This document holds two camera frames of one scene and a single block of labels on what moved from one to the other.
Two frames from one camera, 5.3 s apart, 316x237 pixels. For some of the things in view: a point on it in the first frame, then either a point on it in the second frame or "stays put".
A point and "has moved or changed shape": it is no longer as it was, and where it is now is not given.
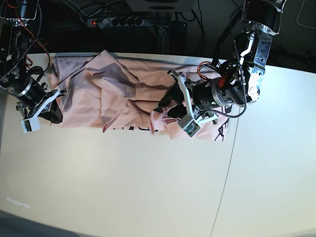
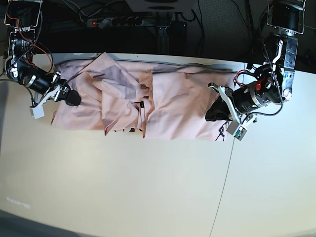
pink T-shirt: x=100 y=91 has moved or changed shape
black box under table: x=172 y=39 stays put
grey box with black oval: x=152 y=6 stays put
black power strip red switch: x=100 y=22 stays put
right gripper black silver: x=207 y=97 → x=243 y=101
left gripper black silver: x=32 y=94 → x=54 y=89
